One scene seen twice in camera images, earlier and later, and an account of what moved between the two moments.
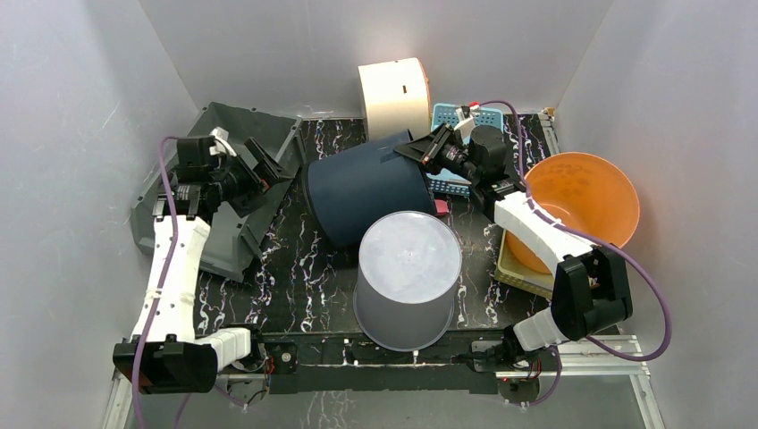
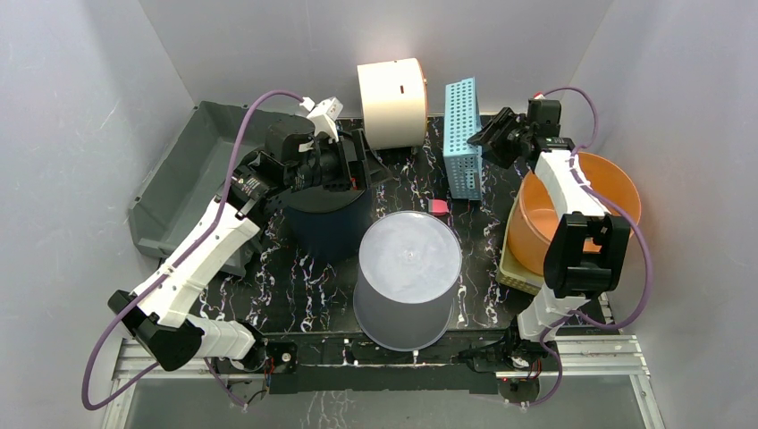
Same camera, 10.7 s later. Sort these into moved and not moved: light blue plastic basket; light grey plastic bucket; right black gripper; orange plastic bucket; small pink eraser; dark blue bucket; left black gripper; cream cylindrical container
Moved: dark blue bucket; right black gripper; light blue plastic basket; left black gripper
Not moved: light grey plastic bucket; orange plastic bucket; small pink eraser; cream cylindrical container
